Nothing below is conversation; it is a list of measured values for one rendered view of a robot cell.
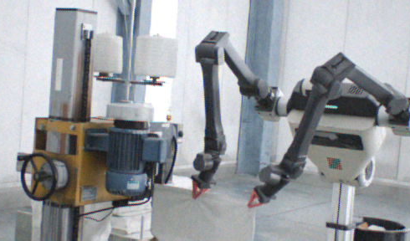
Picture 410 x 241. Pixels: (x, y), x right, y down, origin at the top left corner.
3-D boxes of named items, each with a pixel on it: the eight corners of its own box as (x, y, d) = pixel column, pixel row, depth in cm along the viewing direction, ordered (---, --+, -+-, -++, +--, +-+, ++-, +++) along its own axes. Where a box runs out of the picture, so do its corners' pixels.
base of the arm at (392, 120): (395, 98, 289) (387, 124, 285) (390, 87, 283) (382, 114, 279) (417, 99, 285) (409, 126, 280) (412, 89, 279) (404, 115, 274)
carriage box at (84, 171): (131, 198, 296) (137, 122, 294) (74, 207, 268) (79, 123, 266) (86, 189, 310) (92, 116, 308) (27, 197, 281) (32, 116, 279)
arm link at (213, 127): (224, 45, 275) (202, 43, 281) (216, 48, 270) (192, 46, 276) (230, 150, 289) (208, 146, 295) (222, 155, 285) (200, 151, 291)
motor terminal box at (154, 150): (166, 167, 275) (168, 137, 274) (161, 170, 265) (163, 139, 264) (145, 165, 277) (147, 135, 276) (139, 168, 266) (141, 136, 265)
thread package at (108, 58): (129, 75, 299) (132, 35, 298) (106, 74, 287) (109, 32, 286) (101, 74, 307) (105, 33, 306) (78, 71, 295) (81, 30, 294)
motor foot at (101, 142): (123, 153, 276) (125, 130, 275) (102, 154, 266) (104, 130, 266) (105, 150, 281) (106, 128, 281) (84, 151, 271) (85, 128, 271)
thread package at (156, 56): (184, 81, 285) (187, 38, 284) (158, 79, 271) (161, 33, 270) (151, 79, 295) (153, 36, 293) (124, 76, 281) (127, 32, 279)
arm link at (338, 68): (352, 59, 242) (335, 43, 248) (325, 90, 245) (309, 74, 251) (410, 101, 274) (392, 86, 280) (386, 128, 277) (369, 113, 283)
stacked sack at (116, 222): (174, 228, 619) (175, 211, 618) (127, 239, 563) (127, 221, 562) (134, 219, 641) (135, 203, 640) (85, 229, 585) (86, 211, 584)
